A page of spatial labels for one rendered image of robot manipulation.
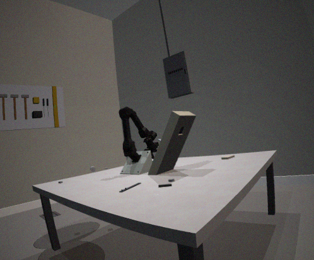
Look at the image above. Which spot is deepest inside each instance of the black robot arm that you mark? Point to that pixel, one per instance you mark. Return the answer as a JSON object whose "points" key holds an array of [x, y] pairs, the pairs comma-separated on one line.
{"points": [[129, 145]]}

